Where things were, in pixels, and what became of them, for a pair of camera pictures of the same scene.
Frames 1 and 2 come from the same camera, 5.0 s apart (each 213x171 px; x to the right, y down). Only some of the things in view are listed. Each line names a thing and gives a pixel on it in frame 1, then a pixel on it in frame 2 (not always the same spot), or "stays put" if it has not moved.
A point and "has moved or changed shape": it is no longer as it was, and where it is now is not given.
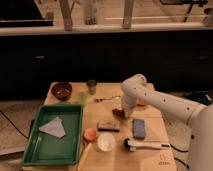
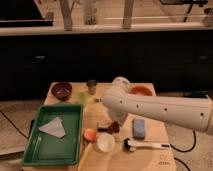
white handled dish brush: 133,145 stays put
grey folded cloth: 54,127 stays put
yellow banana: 84,158 stays put
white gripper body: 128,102 to 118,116
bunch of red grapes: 118,113 has moved or changed shape
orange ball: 90,134 stays put
